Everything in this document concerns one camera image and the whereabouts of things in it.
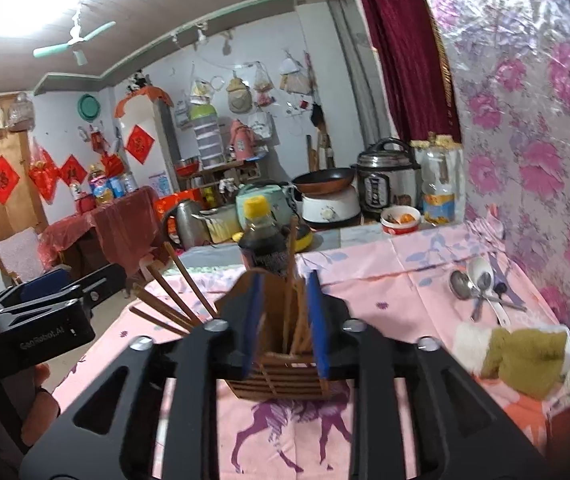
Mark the yellow pot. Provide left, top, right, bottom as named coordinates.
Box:
left=200, top=205, right=240, bottom=245

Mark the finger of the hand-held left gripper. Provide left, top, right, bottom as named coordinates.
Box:
left=0, top=264, right=128, bottom=318
left=0, top=267, right=73, bottom=313

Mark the white fluffy cloth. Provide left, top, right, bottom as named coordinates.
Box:
left=453, top=322, right=496, bottom=372

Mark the orange cloth cover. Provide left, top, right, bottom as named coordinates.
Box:
left=115, top=86, right=173, bottom=118

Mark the dark sauce bottle yellow cap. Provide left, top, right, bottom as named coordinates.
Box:
left=237, top=196, right=290, bottom=278

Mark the person's left hand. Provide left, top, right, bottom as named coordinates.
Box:
left=27, top=362, right=62, bottom=429

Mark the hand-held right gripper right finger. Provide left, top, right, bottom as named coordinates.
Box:
left=306, top=269, right=550, bottom=480

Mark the steel kettle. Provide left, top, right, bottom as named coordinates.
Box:
left=165, top=199, right=210, bottom=250

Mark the bundle of wooden chopsticks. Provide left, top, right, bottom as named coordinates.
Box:
left=129, top=215, right=316, bottom=357

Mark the white electric cooker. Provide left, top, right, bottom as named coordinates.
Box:
left=301, top=186, right=363, bottom=228

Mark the pink thermos jug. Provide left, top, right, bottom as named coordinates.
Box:
left=229, top=119, right=256, bottom=162

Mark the pink deer-print cloth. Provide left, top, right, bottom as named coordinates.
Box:
left=52, top=222, right=570, bottom=480

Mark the teal appliance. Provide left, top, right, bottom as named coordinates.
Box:
left=236, top=182, right=296, bottom=233

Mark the black hanging ladle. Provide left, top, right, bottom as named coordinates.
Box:
left=305, top=52, right=324, bottom=128

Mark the copper frying pan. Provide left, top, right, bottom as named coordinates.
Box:
left=291, top=166, right=358, bottom=196

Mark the clear bag with red contents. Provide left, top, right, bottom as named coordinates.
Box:
left=254, top=62, right=274, bottom=107

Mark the steel pressure cooker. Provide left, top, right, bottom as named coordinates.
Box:
left=355, top=137, right=423, bottom=218

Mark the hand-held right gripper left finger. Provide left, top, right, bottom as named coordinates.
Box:
left=19, top=270, right=266, bottom=480

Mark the large metal spoon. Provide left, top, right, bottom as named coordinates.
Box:
left=448, top=270, right=486, bottom=322

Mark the straw hat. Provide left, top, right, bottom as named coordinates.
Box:
left=226, top=72, right=253, bottom=113

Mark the clear oil bottle yellow label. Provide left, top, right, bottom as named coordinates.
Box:
left=420, top=132, right=458, bottom=226

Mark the beige hanging bag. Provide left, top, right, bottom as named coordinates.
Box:
left=279, top=57, right=312, bottom=95

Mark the stacked grey green-lidded container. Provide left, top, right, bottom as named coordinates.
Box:
left=190, top=102, right=226, bottom=171

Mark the wooden chair with cushion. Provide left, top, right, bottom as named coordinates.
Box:
left=0, top=227, right=48, bottom=286

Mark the green ceiling fan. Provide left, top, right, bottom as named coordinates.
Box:
left=33, top=5, right=116, bottom=67

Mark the orange bag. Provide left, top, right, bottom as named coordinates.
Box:
left=155, top=191, right=200, bottom=221

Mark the floral mattress in plastic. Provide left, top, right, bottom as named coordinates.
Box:
left=422, top=0, right=570, bottom=356

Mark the silver handbag in plastic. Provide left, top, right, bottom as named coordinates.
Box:
left=7, top=92, right=34, bottom=133

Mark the red paper bowl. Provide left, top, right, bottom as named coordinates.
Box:
left=381, top=205, right=422, bottom=236

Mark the brown slatted chopstick holder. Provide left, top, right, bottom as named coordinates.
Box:
left=214, top=267, right=333, bottom=402

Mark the panda plush toy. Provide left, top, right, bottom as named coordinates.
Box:
left=126, top=71, right=150, bottom=95

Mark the yellow oil bottle blue label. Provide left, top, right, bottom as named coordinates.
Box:
left=88, top=164, right=114, bottom=205

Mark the table under red cloth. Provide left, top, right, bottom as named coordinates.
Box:
left=40, top=186, right=170, bottom=281

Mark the white hanging bag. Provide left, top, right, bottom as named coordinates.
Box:
left=249, top=110, right=273, bottom=140

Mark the olive green knit cloth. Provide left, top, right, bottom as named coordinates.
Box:
left=480, top=329, right=570, bottom=402

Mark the clear bag with yellow contents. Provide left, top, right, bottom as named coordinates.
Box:
left=190, top=77, right=216, bottom=103

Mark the dark red curtain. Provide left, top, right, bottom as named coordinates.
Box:
left=350, top=0, right=463, bottom=146

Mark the green round plate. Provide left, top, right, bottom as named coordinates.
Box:
left=78, top=92, right=102, bottom=121

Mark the white fridge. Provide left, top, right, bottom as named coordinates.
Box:
left=117, top=97, right=180, bottom=198

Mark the wooden door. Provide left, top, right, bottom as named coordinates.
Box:
left=0, top=92, right=50, bottom=271

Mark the red hanging ornament in plastic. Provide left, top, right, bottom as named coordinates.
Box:
left=27, top=140, right=60, bottom=206

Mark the red diamond paper decoration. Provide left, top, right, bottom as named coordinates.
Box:
left=126, top=125, right=156, bottom=165
left=0, top=156, right=20, bottom=205
left=59, top=155, right=88, bottom=188

